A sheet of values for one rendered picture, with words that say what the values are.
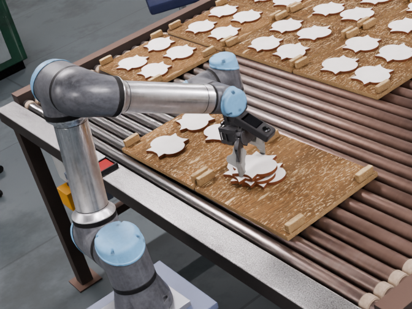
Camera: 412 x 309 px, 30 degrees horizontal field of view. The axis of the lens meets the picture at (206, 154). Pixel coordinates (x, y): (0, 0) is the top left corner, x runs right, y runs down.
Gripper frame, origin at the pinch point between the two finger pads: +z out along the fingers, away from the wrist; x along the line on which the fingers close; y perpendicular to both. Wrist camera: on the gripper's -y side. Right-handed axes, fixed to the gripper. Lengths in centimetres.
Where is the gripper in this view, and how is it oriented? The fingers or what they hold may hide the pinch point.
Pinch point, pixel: (254, 165)
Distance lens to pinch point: 224.4
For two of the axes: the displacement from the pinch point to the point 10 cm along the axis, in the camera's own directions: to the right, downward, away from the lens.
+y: -7.6, -1.6, 6.3
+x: -6.1, 5.3, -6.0
